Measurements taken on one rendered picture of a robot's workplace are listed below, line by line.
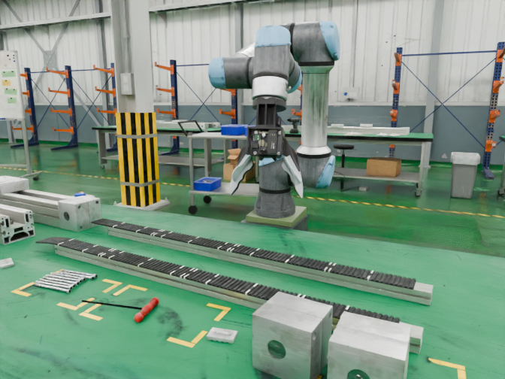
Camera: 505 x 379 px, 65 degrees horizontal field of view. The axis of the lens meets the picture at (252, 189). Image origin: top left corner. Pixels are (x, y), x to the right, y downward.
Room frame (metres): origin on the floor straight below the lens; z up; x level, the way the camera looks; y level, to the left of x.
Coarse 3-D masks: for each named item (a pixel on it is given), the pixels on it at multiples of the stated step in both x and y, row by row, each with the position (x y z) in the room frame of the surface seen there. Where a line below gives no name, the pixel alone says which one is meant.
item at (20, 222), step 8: (0, 208) 1.25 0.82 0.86; (8, 208) 1.24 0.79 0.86; (16, 208) 1.24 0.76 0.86; (0, 216) 1.15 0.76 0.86; (8, 216) 1.23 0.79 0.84; (16, 216) 1.21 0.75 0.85; (24, 216) 1.19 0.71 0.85; (0, 224) 1.15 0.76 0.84; (8, 224) 1.15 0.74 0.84; (16, 224) 1.20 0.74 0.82; (24, 224) 1.20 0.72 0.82; (0, 232) 1.15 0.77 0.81; (8, 232) 1.15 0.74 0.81; (16, 232) 1.17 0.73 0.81; (24, 232) 1.21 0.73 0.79; (32, 232) 1.22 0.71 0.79; (0, 240) 1.14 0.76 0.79; (8, 240) 1.15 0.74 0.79; (16, 240) 1.16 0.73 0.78
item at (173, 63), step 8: (176, 64) 9.73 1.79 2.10; (200, 64) 9.38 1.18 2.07; (208, 64) 9.29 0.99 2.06; (176, 72) 9.73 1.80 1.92; (176, 80) 9.74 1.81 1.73; (184, 80) 9.60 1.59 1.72; (160, 88) 9.18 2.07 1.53; (176, 88) 9.74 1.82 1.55; (176, 96) 9.74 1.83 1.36; (232, 96) 9.00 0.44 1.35; (176, 104) 9.75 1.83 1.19; (232, 104) 9.00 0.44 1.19; (160, 112) 9.14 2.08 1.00; (168, 112) 9.42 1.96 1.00; (176, 112) 9.74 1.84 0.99; (224, 112) 8.55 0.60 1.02; (232, 112) 8.90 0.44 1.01; (296, 112) 7.89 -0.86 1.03; (232, 120) 9.00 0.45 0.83; (176, 136) 9.63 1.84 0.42; (176, 144) 9.64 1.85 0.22; (232, 144) 9.00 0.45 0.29; (168, 152) 9.33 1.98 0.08; (176, 152) 9.68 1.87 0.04
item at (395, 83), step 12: (504, 48) 6.40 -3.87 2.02; (396, 60) 7.46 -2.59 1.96; (492, 60) 7.01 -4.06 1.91; (396, 72) 7.60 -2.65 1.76; (396, 84) 7.24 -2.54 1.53; (492, 84) 7.05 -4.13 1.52; (396, 96) 7.59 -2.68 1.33; (492, 96) 6.95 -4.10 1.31; (396, 108) 7.58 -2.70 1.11; (492, 108) 6.94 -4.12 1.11; (396, 120) 7.57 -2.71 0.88; (492, 120) 6.92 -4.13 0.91; (492, 132) 6.92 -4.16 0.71; (492, 144) 6.40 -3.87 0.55
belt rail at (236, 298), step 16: (80, 256) 1.01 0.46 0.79; (96, 256) 0.98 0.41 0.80; (128, 272) 0.92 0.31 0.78; (144, 272) 0.91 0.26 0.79; (160, 272) 0.87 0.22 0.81; (192, 288) 0.83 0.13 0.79; (208, 288) 0.81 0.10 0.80; (240, 304) 0.77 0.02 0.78; (256, 304) 0.75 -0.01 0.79; (336, 320) 0.67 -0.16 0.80; (416, 336) 0.60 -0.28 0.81; (416, 352) 0.60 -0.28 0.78
